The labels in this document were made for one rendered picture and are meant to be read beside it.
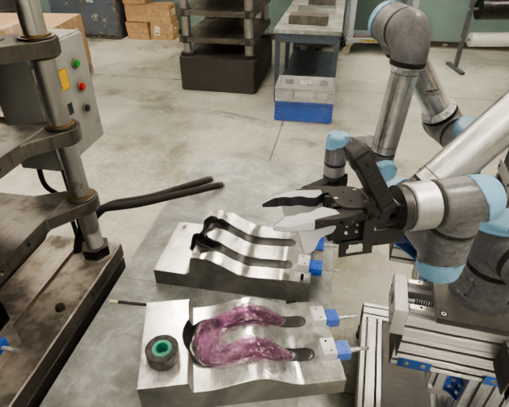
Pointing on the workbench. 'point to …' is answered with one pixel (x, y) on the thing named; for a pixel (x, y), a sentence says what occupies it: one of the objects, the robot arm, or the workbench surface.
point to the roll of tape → (156, 359)
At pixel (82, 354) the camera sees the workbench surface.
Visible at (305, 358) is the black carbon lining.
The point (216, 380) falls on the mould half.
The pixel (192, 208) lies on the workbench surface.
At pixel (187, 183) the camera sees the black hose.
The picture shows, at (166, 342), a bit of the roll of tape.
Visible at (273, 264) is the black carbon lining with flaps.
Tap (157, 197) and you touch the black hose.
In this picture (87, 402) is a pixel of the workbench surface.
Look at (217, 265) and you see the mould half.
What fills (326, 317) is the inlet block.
